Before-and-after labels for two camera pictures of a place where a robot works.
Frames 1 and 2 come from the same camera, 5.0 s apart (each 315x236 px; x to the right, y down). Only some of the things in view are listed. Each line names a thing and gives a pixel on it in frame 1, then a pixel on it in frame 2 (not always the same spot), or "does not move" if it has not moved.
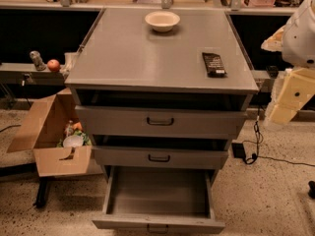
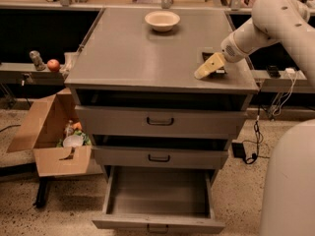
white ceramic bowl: [161, 21] does not move
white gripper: [300, 39] to [230, 50]
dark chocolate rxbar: [214, 65] does not move
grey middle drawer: [195, 156] does not move
